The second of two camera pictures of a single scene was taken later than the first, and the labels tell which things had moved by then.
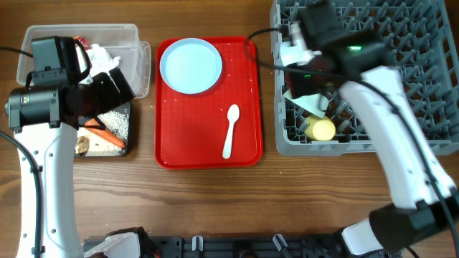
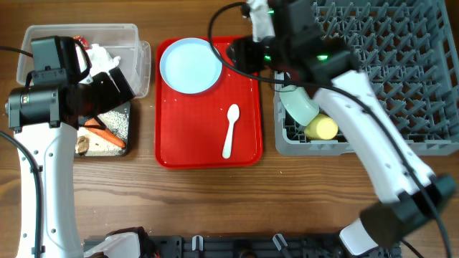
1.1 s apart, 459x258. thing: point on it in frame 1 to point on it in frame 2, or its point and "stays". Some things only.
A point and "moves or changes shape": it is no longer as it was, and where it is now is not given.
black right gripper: [299, 84] to [245, 54]
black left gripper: [112, 97] stays
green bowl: [315, 104] moves or changes shape
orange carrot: [106, 135] stays
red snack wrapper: [83, 41] stays
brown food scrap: [82, 145] stays
